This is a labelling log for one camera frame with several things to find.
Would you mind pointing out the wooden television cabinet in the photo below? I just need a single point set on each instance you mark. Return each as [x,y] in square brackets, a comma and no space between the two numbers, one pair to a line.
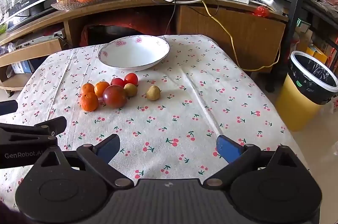
[237,28]

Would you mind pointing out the red ornament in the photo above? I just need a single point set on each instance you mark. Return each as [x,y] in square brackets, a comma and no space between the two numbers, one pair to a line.
[261,11]

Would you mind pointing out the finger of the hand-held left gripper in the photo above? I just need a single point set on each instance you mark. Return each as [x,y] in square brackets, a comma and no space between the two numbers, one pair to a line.
[56,124]
[6,107]

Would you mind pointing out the silver set-top box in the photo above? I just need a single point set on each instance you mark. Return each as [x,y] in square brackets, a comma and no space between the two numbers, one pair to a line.
[34,42]

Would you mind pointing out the cherry print tablecloth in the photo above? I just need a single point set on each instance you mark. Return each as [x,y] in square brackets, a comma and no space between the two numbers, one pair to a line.
[171,113]

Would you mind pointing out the small yellow-brown longan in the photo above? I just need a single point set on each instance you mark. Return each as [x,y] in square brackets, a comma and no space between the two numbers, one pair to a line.
[153,93]
[131,90]

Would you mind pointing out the white floral porcelain bowl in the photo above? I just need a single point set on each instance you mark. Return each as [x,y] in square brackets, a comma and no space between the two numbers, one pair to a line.
[134,53]

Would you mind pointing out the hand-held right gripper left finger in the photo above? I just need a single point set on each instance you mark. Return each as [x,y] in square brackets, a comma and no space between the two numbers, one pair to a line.
[108,148]

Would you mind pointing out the yellow trash bin black bag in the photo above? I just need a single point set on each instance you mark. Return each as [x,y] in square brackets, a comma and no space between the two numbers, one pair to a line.
[295,105]

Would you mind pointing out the small orange mandarin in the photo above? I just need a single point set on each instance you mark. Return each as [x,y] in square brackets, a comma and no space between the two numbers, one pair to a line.
[87,88]
[101,88]
[89,103]

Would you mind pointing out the small red tomato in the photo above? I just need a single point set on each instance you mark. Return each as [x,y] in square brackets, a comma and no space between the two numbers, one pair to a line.
[117,82]
[131,78]

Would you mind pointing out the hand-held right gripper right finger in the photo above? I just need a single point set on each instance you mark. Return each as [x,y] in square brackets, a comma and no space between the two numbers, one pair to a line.
[228,148]

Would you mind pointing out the large dark purple tomato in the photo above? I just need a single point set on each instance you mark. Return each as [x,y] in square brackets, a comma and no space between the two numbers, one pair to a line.
[115,96]

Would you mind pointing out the red plastic bag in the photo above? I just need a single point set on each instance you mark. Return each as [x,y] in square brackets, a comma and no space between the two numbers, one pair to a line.
[85,36]

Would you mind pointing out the blue and white box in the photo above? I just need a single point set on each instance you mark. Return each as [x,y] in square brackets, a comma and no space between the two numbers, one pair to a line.
[22,66]

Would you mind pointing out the white network box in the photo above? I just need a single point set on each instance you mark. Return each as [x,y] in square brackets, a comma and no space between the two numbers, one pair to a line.
[269,2]

